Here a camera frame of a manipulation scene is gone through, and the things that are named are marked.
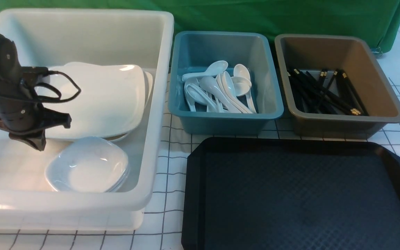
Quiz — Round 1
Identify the large white square plate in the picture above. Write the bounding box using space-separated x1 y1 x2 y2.
44 62 146 141

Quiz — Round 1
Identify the blue plastic bin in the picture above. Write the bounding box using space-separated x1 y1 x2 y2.
168 31 284 136

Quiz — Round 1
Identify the white square plate in tub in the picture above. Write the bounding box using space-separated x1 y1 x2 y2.
104 71 153 142

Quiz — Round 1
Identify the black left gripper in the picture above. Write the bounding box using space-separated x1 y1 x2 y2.
0 67 72 151

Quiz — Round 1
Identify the small white bowl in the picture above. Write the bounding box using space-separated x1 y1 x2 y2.
96 163 130 192
105 167 130 192
44 137 129 193

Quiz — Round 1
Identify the black serving tray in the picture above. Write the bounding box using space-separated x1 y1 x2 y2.
181 137 400 250

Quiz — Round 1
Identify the small white bowl in tub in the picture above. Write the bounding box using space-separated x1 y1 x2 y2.
105 167 130 192

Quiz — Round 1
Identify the brown plastic bin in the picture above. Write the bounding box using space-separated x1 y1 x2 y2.
275 34 400 140

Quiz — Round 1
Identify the green cloth backdrop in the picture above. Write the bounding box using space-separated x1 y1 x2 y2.
0 0 400 53

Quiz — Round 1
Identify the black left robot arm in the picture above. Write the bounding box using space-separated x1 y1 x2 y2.
0 34 81 151

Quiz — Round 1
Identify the pile of white spoons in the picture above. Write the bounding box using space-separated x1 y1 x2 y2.
181 60 257 114

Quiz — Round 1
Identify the large white plastic tub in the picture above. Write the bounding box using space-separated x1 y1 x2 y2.
0 8 174 234

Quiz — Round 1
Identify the pile of black chopsticks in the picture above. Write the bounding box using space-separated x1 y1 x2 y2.
287 68 369 116

